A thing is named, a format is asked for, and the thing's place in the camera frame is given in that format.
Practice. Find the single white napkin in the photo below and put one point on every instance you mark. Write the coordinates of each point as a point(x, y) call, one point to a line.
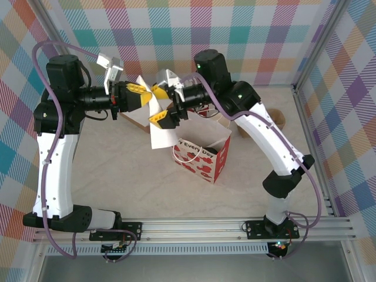
point(161, 135)

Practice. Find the red and white paper bag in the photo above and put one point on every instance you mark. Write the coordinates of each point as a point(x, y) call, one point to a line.
point(194, 161)

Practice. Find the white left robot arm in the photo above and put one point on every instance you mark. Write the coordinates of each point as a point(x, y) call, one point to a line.
point(55, 176)

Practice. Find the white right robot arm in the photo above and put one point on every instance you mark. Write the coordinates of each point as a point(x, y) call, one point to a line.
point(273, 138)

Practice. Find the stack of white napkins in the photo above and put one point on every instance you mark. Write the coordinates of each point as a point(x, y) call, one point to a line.
point(135, 119)

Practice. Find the brown cardboard napkin box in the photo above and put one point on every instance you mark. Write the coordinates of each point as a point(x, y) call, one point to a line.
point(146, 129)

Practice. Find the brown pulp cup carrier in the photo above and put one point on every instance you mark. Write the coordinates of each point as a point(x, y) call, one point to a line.
point(277, 117)

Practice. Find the circuit board with connector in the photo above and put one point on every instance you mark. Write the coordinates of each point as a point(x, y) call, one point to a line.
point(114, 249)

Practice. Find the circuit board with lit LED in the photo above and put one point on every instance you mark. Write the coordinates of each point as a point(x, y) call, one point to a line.
point(279, 245)

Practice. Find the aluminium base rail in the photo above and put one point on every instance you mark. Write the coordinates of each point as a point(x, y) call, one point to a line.
point(191, 229)

